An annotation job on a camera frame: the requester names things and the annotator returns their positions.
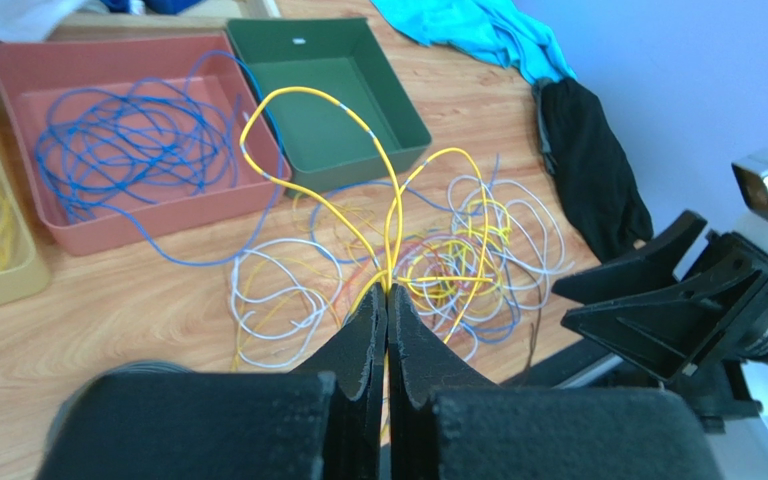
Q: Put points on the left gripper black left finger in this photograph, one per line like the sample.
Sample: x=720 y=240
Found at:
x=159 y=420

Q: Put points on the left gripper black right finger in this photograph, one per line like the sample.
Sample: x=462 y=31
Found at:
x=447 y=421

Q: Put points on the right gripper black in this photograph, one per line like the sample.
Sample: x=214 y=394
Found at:
x=634 y=307

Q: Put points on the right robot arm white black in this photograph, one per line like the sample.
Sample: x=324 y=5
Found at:
x=728 y=389

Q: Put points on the black cloth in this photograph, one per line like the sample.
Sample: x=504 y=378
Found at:
x=594 y=181

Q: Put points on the green plastic bin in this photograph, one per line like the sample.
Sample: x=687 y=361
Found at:
x=330 y=146

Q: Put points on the cyan cloth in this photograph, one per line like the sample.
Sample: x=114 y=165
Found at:
x=494 y=32

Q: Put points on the red plastic bin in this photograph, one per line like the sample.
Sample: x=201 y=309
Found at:
x=35 y=75

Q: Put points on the dark blue cloth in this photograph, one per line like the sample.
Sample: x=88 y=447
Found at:
x=162 y=7

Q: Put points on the white garment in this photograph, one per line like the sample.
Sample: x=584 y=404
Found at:
x=33 y=20

